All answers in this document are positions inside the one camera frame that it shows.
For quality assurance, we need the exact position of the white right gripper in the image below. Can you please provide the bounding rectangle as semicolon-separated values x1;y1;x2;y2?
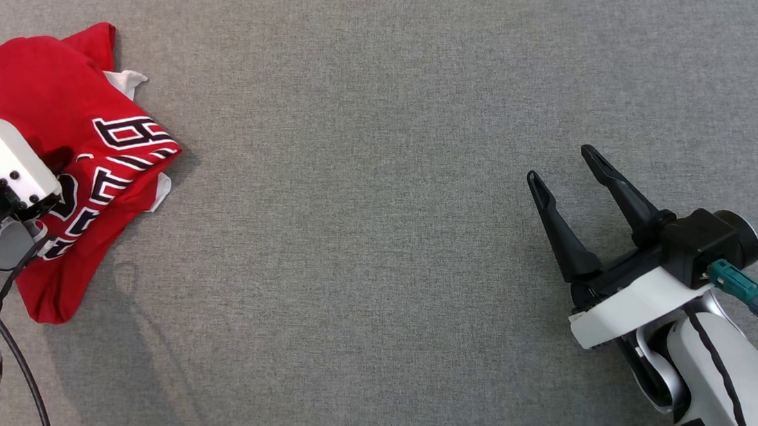
525;134;719;354

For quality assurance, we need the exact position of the red basketball jersey black lettering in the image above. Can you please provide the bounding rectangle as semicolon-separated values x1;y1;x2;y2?
0;16;197;328

